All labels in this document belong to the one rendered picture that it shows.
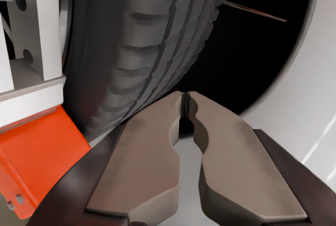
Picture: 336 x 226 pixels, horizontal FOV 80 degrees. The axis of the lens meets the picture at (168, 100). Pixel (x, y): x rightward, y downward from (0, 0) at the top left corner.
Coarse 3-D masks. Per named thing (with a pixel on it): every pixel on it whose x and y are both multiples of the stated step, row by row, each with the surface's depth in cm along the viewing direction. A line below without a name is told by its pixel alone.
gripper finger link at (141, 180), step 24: (168, 96) 11; (144, 120) 9; (168, 120) 9; (120, 144) 8; (144, 144) 8; (168, 144) 8; (120, 168) 7; (144, 168) 7; (168, 168) 7; (96, 192) 6; (120, 192) 6; (144, 192) 6; (168, 192) 6; (144, 216) 6; (168, 216) 7
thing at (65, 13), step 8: (64, 0) 19; (72, 0) 19; (0, 8) 28; (64, 8) 19; (72, 8) 19; (8, 16) 29; (64, 16) 20; (72, 16) 20; (8, 24) 29; (64, 24) 20; (72, 24) 20; (8, 32) 29; (64, 32) 20; (8, 40) 50; (64, 40) 21; (8, 48) 49; (64, 48) 21; (8, 56) 35; (64, 56) 22; (64, 64) 23
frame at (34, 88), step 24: (24, 0) 16; (48, 0) 15; (0, 24) 13; (24, 24) 16; (48, 24) 16; (0, 48) 14; (24, 48) 17; (48, 48) 17; (0, 72) 14; (24, 72) 17; (48, 72) 18; (0, 96) 15; (24, 96) 17; (48, 96) 19; (0, 120) 16; (24, 120) 19
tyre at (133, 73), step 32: (96, 0) 17; (128, 0) 16; (160, 0) 17; (192, 0) 23; (96, 32) 18; (128, 32) 17; (160, 32) 20; (192, 32) 27; (96, 64) 20; (128, 64) 19; (160, 64) 24; (64, 96) 24; (96, 96) 21; (128, 96) 22; (96, 128) 25
